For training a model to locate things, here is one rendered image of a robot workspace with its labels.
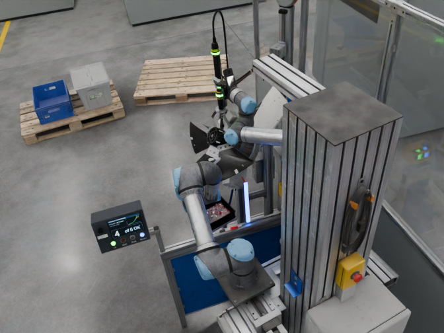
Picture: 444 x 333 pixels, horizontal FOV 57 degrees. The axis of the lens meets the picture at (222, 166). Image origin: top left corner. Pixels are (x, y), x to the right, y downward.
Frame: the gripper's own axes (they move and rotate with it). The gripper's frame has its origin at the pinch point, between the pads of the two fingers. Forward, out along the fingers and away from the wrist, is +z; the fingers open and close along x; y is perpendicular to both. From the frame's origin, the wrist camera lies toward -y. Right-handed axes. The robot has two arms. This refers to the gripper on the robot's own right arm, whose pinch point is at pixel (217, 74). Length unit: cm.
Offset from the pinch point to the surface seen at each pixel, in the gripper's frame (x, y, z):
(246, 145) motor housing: 14, 52, -3
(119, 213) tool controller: -74, 41, -26
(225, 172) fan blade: -11, 49, -21
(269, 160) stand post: 33, 77, 2
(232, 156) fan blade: -1.9, 47.2, -13.1
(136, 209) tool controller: -66, 41, -29
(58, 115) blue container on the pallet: -84, 145, 278
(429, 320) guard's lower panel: 50, 105, -127
